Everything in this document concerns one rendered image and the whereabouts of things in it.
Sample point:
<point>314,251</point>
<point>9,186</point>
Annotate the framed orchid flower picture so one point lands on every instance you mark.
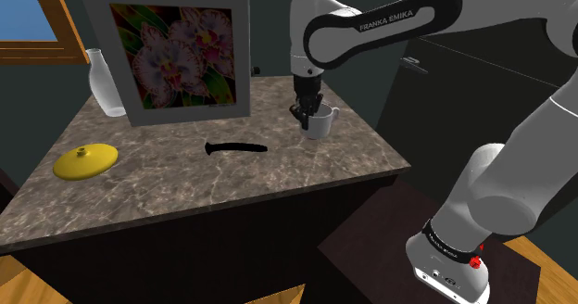
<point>180,54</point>

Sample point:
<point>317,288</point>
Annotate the wooden framed window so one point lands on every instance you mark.
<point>27,18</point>

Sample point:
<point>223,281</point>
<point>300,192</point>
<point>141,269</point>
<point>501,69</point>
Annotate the white glass bottle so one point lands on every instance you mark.
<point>104,90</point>

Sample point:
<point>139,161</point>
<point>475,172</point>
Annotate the yellow round lid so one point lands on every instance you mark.
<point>86,161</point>

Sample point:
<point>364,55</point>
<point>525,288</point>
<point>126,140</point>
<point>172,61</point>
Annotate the black elongated tool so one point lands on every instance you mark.
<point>234,148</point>

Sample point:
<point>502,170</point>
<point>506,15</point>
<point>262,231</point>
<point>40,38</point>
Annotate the dark robot stand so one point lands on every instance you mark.
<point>375,249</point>

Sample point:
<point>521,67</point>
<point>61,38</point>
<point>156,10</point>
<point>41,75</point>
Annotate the dark cabinet with marble top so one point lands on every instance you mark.
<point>180,185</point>

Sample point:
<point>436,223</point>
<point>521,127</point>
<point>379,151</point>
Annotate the white mug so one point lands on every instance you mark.
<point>321,126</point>

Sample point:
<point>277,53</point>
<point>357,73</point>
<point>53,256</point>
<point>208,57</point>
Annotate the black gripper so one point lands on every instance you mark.
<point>307,86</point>

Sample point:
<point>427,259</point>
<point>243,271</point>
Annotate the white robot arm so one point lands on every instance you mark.
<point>519,176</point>

